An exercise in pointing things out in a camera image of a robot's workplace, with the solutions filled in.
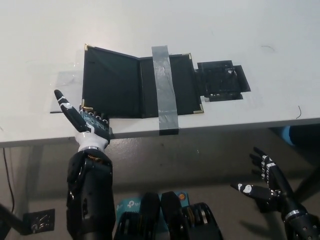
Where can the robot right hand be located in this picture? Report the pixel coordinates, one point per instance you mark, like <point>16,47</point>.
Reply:
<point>277,190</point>

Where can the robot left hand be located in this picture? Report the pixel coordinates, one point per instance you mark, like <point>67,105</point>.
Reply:
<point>92,132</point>

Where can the black diary with gold corners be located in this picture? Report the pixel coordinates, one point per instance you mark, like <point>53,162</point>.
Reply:
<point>110,82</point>

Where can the blue object under desk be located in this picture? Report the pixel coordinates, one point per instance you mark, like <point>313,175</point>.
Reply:
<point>287,135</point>

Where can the grey desk leg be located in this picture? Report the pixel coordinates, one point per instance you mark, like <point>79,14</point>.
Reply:
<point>30,177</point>

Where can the robot black legs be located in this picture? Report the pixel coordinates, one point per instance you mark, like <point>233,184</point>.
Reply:
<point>172,220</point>

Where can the clear tape patch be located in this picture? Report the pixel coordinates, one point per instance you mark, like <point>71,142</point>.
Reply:
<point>66,82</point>

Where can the teal router box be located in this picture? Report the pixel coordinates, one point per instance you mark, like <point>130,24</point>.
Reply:
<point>130,205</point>

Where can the black metal floor plate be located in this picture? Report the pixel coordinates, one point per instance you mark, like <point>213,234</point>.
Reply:
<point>40,221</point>

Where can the black diagonal stand bar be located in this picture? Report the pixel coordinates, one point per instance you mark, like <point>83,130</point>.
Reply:
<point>11,218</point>

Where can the grey duct tape strip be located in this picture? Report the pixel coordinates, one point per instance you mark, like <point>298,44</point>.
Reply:
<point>163,85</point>

